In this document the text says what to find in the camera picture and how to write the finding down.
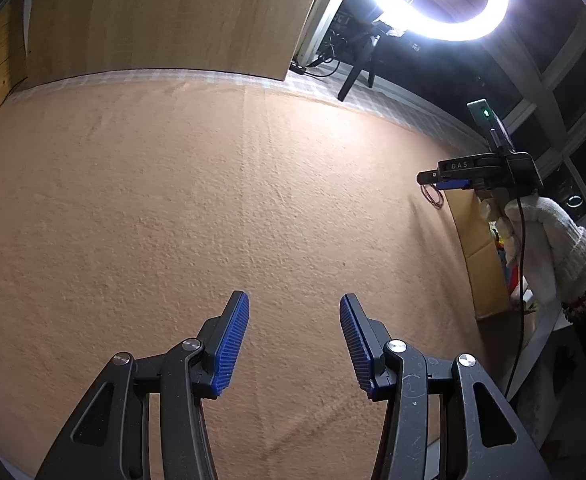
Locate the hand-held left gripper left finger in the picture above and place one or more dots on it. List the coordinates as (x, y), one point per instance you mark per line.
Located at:
(233, 345)

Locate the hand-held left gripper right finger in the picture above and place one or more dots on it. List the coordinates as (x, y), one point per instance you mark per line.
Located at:
(355, 350)

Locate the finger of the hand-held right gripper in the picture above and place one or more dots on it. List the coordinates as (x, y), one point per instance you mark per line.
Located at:
(428, 178)

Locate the brown cardboard box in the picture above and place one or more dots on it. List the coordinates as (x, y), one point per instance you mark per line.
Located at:
(483, 270)

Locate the person's right hand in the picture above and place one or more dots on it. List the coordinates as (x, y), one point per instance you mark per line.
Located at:
(548, 240)

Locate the red rubber bands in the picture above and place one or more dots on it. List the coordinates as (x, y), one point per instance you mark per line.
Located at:
(424, 192)

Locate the black tripod stand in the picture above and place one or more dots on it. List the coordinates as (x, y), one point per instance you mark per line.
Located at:
(353, 77)

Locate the light wooden board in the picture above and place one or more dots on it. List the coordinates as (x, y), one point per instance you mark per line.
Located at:
(173, 20)

